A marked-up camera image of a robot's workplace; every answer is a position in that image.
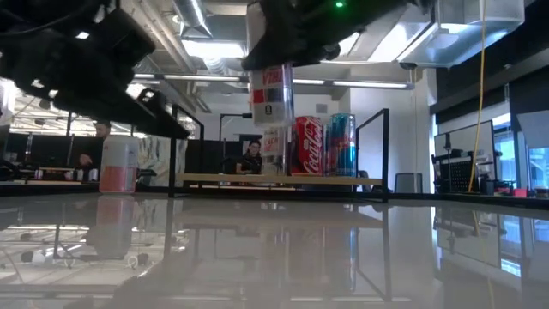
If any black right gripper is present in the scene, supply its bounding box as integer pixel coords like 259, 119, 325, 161
242, 0, 430, 71

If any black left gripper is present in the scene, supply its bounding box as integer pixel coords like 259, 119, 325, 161
0, 0, 190, 140

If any black can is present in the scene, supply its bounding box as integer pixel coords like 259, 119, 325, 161
250, 64, 295, 129

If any white and orange beverage can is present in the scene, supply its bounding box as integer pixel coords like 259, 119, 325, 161
99, 134, 141, 194

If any red Coca-Cola can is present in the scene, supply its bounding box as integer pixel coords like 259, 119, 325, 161
291, 115, 326, 177

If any person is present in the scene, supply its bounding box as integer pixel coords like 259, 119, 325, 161
233, 139, 263, 176
76, 119, 112, 181

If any leaf print fabric panel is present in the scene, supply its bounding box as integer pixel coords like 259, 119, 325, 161
137, 136, 189, 188

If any overhead LED light bar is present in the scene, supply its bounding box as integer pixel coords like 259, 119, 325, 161
128, 72, 415, 91

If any grey waste bin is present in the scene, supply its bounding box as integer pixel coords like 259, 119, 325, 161
394, 172, 424, 194

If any black pegboard rack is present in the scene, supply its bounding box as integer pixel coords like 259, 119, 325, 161
431, 148, 501, 195

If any yellow hanging cable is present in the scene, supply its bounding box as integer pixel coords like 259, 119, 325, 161
467, 0, 486, 193

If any black metal table frame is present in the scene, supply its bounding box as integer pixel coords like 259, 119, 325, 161
0, 182, 549, 211

